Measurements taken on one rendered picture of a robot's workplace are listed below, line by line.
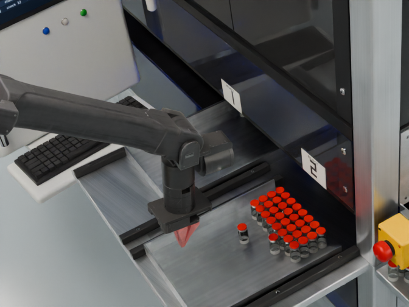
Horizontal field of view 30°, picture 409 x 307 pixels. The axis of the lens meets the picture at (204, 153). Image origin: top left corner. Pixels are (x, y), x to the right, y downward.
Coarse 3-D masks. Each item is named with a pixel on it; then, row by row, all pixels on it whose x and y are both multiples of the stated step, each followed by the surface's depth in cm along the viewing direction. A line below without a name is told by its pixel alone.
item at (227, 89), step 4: (224, 84) 187; (224, 88) 188; (228, 88) 186; (232, 88) 183; (224, 92) 189; (228, 92) 187; (232, 92) 184; (236, 92) 182; (224, 96) 190; (228, 96) 188; (236, 96) 183; (228, 100) 189; (236, 100) 184; (232, 104) 188; (236, 104) 185; (240, 104) 183; (236, 108) 187; (240, 108) 184; (240, 112) 185
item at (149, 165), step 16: (208, 112) 202; (224, 112) 205; (208, 128) 200; (224, 128) 200; (240, 128) 198; (256, 128) 198; (240, 144) 193; (256, 144) 192; (272, 144) 192; (144, 160) 194; (160, 160) 193; (240, 160) 189; (256, 160) 183; (272, 160) 186; (144, 176) 188; (160, 176) 189; (208, 176) 186; (224, 176) 180; (160, 192) 181
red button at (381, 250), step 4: (376, 244) 145; (380, 244) 144; (384, 244) 144; (372, 248) 146; (376, 248) 144; (380, 248) 143; (384, 248) 143; (388, 248) 143; (376, 252) 145; (380, 252) 143; (384, 252) 143; (388, 252) 143; (376, 256) 145; (380, 256) 144; (384, 256) 143; (388, 256) 143; (392, 256) 144; (380, 260) 145; (384, 260) 144; (388, 260) 144
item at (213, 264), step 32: (256, 192) 176; (224, 224) 173; (256, 224) 171; (160, 256) 168; (192, 256) 167; (224, 256) 165; (256, 256) 164; (288, 256) 163; (320, 256) 157; (192, 288) 160; (224, 288) 159; (256, 288) 157
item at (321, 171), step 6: (306, 156) 162; (306, 162) 164; (306, 168) 165; (318, 168) 160; (324, 168) 157; (318, 174) 161; (324, 174) 158; (318, 180) 162; (324, 180) 160; (324, 186) 161
